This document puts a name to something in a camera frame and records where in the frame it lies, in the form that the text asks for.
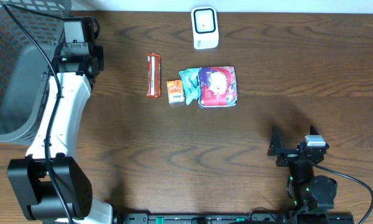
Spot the red brown snack bar wrapper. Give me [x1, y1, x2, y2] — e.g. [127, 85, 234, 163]
[147, 52, 161, 98]

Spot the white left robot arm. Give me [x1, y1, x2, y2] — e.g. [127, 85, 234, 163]
[7, 17, 119, 223]

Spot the white barcode scanner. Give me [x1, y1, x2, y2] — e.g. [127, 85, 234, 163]
[191, 6, 219, 50]

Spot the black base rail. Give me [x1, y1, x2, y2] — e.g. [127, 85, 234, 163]
[113, 213, 354, 224]

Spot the purple red sanitary pad pack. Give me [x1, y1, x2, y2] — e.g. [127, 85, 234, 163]
[198, 66, 238, 108]

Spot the teal green wipes packet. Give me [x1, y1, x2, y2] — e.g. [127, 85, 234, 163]
[179, 68, 201, 105]

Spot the grey plastic mesh basket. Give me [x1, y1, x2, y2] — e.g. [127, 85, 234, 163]
[0, 0, 71, 145]

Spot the orange tissue pack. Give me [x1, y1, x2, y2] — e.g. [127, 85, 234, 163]
[167, 80, 185, 104]

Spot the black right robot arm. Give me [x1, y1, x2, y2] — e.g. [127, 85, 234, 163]
[267, 126, 354, 224]

